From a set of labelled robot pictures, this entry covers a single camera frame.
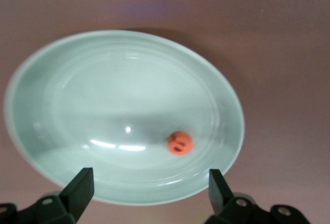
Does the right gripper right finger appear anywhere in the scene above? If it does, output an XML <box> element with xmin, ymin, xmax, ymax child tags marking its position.
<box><xmin>205</xmin><ymin>169</ymin><xmax>271</xmax><ymax>224</ymax></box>

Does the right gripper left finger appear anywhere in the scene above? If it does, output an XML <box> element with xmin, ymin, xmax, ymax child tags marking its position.
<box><xmin>15</xmin><ymin>167</ymin><xmax>94</xmax><ymax>224</ymax></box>

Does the orange foam letter e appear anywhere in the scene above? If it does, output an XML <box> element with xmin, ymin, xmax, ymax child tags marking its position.
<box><xmin>167</xmin><ymin>130</ymin><xmax>193</xmax><ymax>156</ymax></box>

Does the pale green plate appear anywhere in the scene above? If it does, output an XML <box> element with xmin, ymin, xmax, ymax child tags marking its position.
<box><xmin>4</xmin><ymin>29</ymin><xmax>245</xmax><ymax>206</ymax></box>

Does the brown table cover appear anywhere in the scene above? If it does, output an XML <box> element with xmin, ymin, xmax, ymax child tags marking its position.
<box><xmin>0</xmin><ymin>0</ymin><xmax>330</xmax><ymax>224</ymax></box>

